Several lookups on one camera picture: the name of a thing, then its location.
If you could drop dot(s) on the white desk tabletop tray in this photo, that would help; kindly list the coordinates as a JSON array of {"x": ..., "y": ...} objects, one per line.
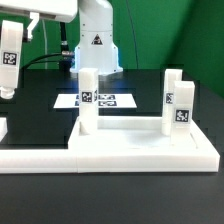
[{"x": 135, "y": 144}]

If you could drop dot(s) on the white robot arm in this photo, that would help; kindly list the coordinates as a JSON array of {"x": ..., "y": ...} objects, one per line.
[{"x": 96, "y": 48}]

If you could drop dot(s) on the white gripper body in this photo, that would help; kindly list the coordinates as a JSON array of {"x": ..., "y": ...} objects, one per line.
[{"x": 58, "y": 10}]

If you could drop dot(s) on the fiducial marker sheet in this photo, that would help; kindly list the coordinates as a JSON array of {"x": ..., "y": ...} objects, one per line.
[{"x": 65, "y": 101}]

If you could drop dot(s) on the white block at left edge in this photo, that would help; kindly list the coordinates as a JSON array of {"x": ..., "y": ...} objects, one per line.
[{"x": 3, "y": 127}]

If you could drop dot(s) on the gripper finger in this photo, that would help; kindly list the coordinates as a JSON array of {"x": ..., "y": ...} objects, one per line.
[{"x": 34, "y": 19}]

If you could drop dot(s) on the white L-shaped fence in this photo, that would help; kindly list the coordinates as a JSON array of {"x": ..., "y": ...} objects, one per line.
[{"x": 37, "y": 161}]

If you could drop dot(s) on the black pole with clamp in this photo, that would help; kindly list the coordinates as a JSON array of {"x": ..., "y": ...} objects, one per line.
[{"x": 64, "y": 47}]

